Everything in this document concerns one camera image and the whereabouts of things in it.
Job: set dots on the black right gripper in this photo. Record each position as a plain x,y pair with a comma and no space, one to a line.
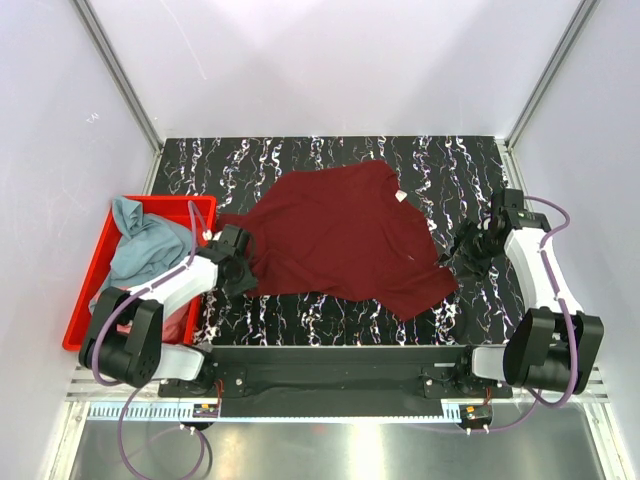
471,265

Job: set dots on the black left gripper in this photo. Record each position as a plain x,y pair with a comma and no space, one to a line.
248,282

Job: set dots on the dark red t shirt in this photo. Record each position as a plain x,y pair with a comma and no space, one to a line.
343,232

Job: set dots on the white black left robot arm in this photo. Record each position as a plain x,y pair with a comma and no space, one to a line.
124,341

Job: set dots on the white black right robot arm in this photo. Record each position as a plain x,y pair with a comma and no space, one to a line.
554,347

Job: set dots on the black marbled table mat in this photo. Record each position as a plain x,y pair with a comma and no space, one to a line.
450,179

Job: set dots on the pink t shirt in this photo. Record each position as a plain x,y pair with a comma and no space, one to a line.
174,327

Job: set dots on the light blue t shirt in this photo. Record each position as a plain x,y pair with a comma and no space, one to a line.
149,246

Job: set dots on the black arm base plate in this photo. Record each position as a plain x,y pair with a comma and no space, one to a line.
307,404

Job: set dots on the white slotted cable duct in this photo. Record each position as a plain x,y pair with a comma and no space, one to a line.
197,413

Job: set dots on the aluminium frame rail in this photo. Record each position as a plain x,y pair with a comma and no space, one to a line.
238,381

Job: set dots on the left aluminium corner post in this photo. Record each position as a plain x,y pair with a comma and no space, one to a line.
103,45

